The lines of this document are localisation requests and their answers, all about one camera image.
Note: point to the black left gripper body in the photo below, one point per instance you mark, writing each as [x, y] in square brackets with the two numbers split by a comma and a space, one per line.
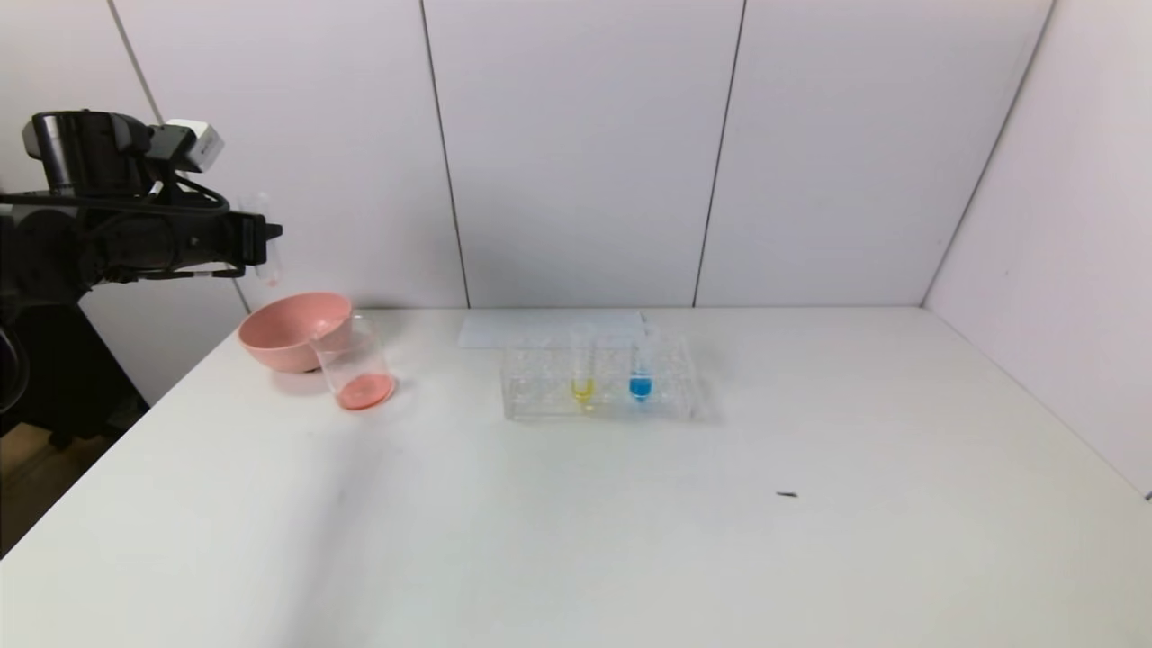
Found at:
[250, 238]

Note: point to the test tube with red pigment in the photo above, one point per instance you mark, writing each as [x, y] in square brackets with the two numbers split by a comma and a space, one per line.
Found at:
[267, 274]

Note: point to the test tube with yellow pigment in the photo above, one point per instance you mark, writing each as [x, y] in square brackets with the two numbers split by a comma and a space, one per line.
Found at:
[582, 389]

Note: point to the orange and black left arm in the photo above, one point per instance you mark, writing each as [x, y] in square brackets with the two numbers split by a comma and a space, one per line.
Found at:
[81, 243]

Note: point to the clear glass beaker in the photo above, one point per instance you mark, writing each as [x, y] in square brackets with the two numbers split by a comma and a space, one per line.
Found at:
[364, 382]

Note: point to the test tube with blue pigment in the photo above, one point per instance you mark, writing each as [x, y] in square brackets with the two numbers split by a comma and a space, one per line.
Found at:
[640, 387]

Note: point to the clear plastic test tube rack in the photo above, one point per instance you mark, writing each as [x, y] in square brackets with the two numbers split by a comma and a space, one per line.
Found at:
[670, 391]

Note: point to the pink bowl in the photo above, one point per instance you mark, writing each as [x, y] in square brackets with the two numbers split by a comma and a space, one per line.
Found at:
[288, 337]

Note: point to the black background furniture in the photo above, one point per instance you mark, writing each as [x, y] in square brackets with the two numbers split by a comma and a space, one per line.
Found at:
[63, 369]

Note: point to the white paper sheet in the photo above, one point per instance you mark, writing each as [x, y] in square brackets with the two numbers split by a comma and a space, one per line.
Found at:
[486, 331]

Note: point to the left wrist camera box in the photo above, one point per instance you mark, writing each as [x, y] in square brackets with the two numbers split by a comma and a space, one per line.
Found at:
[200, 144]

